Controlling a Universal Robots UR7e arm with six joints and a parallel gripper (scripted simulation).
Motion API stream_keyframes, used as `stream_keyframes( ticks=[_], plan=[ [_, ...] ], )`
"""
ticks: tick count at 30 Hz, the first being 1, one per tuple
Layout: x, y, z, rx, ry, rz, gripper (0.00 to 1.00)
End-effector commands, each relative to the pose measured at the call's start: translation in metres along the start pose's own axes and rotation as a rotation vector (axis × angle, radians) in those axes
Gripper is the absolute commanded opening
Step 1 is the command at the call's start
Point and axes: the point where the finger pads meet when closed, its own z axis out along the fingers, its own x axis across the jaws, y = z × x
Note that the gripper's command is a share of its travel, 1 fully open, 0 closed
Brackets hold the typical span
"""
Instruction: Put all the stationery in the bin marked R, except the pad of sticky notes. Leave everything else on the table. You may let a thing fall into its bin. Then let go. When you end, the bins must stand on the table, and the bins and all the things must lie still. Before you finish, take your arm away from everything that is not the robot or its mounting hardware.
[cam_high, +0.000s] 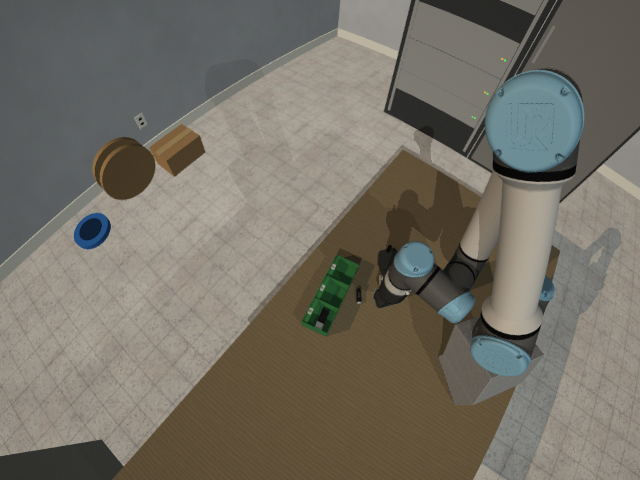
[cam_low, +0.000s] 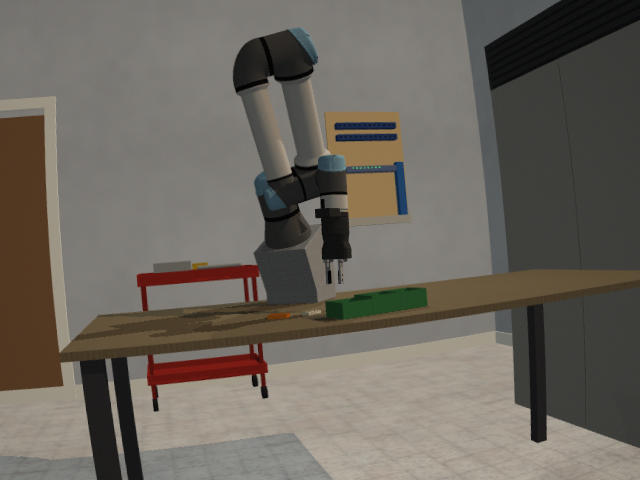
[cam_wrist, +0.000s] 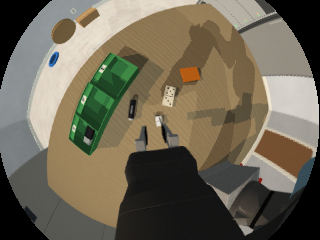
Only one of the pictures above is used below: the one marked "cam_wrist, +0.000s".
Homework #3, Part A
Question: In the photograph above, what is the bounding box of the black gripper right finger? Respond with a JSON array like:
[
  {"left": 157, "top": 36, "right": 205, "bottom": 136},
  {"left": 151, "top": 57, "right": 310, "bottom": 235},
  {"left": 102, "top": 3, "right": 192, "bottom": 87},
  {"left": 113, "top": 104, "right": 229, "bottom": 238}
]
[{"left": 161, "top": 124, "right": 179, "bottom": 148}]

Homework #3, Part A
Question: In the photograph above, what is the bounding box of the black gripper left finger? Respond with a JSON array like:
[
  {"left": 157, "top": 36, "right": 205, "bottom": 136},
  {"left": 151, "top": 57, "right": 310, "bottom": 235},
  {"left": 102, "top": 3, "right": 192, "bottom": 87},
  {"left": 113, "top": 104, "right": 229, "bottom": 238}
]
[{"left": 135, "top": 126, "right": 148, "bottom": 152}]

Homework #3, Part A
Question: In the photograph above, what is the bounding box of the green rack of three bins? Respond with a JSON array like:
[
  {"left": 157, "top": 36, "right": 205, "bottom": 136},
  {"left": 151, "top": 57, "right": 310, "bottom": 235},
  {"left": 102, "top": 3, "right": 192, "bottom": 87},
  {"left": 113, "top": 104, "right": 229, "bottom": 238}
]
[{"left": 68, "top": 52, "right": 139, "bottom": 156}]

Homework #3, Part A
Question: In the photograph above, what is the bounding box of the beige domino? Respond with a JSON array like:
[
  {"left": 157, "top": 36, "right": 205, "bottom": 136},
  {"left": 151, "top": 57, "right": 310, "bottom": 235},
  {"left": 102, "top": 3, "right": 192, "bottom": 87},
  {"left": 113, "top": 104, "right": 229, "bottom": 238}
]
[{"left": 162, "top": 85, "right": 176, "bottom": 107}]

